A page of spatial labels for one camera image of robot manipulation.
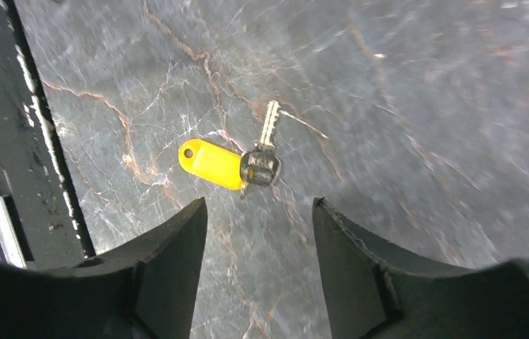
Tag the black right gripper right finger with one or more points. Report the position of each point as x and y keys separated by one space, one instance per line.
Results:
x=374 y=288

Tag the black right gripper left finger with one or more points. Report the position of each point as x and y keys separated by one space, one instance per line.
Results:
x=145 y=288

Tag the yellow tagged key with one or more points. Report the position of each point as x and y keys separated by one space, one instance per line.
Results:
x=259 y=166

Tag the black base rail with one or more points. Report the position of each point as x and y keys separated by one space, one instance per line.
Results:
x=41 y=223

